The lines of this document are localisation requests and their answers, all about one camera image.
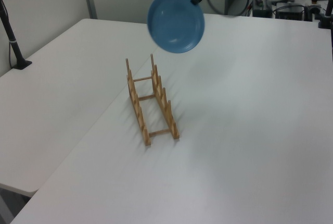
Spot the black electronics box green light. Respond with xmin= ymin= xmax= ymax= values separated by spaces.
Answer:
xmin=252 ymin=0 xmax=273 ymax=18

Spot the black camera pole with tie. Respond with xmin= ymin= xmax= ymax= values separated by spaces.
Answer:
xmin=0 ymin=0 xmax=33 ymax=71

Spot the blue round plate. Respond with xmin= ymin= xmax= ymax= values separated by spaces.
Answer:
xmin=147 ymin=0 xmax=207 ymax=54

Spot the black controller box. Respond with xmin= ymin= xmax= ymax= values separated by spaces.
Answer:
xmin=275 ymin=4 xmax=305 ymax=21

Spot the wooden plate rack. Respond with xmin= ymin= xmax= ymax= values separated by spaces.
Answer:
xmin=125 ymin=53 xmax=181 ymax=147

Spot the plain black camera pole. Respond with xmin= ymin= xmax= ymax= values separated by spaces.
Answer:
xmin=318 ymin=0 xmax=333 ymax=30

